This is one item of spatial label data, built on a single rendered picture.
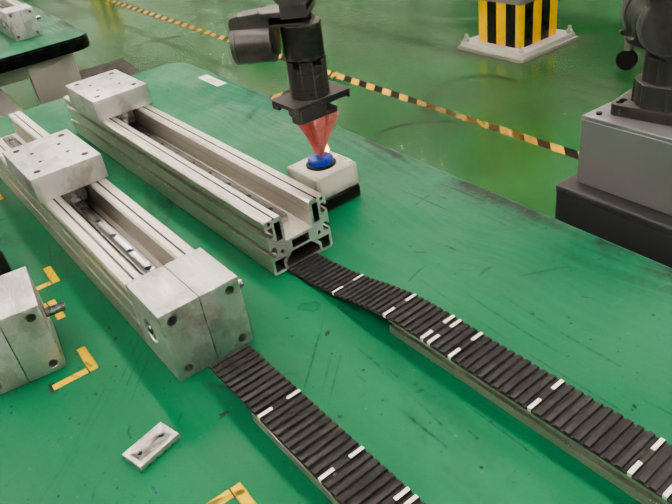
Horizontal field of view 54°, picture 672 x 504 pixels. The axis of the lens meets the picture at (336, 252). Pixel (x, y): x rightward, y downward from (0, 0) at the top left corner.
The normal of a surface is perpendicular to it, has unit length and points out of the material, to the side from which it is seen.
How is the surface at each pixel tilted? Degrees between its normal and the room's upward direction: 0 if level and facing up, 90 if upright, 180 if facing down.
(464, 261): 0
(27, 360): 90
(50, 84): 90
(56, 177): 90
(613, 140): 90
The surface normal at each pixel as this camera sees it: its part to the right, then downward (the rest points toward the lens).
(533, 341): -0.13, -0.82
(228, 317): 0.61, 0.37
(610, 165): -0.80, 0.41
